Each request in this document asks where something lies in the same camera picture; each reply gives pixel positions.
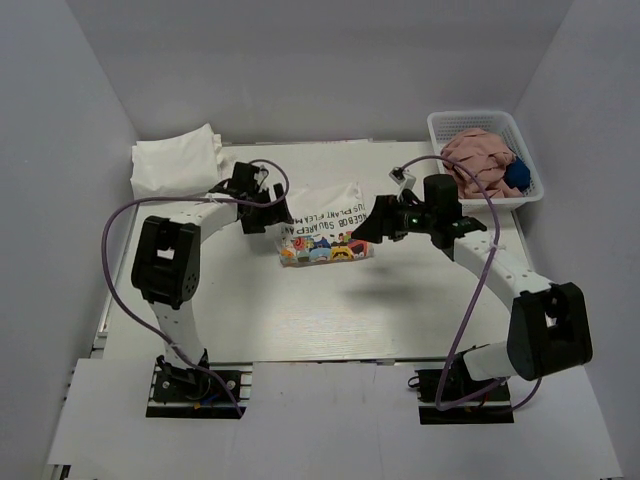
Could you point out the folded white t shirt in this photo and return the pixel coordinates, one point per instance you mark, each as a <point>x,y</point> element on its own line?
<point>184,165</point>

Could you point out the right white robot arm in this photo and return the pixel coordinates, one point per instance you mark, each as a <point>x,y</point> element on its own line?
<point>548,329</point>

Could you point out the pink t shirt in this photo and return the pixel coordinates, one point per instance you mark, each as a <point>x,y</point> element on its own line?
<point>483,155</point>

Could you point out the blue t shirt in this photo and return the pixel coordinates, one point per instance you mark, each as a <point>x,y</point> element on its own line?
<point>517,175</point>

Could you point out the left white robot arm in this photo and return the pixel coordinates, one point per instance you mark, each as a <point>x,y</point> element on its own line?
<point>167,263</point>

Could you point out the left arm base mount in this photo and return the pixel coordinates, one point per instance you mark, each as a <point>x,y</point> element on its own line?
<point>188,394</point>

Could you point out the white printed t shirt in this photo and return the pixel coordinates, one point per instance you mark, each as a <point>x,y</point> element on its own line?
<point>322,228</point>

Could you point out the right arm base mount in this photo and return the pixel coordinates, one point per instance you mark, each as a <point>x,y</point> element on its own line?
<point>483,408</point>

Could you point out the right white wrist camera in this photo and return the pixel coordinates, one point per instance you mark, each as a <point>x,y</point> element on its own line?
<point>403,179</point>

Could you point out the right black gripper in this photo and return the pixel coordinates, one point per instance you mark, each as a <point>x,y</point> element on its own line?
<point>384,220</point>

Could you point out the white plastic basket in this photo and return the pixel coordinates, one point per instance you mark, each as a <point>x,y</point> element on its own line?
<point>443,126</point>

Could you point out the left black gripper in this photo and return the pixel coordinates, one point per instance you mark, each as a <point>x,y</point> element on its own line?
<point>274,214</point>

